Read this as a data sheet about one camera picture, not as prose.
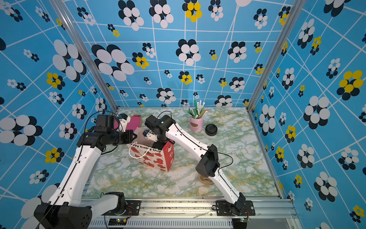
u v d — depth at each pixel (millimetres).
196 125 987
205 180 800
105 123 554
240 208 630
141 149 710
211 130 1016
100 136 502
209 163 514
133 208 734
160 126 568
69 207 374
